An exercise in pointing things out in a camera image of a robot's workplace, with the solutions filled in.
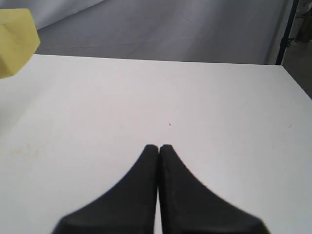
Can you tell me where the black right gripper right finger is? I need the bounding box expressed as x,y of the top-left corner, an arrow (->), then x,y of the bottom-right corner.
158,145 -> 269,234

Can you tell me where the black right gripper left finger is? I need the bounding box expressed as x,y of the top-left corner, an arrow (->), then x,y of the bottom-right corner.
53,145 -> 158,234

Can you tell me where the yellow sponge block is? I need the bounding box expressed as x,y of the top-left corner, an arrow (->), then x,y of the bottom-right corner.
0,8 -> 40,78

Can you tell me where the grey backdrop cloth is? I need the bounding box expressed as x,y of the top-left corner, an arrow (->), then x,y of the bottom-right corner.
37,0 -> 292,64

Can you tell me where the black backdrop stand pole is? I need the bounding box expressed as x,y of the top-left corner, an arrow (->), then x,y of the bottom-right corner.
275,0 -> 300,66

